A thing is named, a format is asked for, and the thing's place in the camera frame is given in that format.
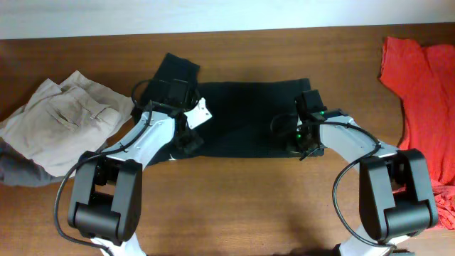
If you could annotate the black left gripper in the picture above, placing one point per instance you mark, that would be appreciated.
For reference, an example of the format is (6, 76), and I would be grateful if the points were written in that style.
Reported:
(188, 143)

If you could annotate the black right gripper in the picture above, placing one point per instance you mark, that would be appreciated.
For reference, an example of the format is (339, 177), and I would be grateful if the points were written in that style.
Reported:
(309, 149)

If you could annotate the dark green t-shirt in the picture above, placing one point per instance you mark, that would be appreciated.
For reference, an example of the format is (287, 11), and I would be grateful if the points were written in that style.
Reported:
(249, 119)

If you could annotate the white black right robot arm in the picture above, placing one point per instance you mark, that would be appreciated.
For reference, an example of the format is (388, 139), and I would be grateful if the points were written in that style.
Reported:
(396, 200)

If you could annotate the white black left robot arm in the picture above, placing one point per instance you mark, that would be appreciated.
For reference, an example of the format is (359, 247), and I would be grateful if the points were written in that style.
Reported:
(105, 204)

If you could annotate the beige folded trousers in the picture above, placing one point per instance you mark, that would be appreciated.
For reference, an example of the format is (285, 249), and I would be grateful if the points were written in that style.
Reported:
(62, 121)

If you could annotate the red t-shirt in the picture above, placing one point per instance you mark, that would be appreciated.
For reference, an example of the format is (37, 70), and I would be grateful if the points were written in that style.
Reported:
(423, 78)

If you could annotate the grey folded garment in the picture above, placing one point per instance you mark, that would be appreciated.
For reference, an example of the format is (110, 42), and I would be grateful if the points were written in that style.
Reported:
(21, 170)

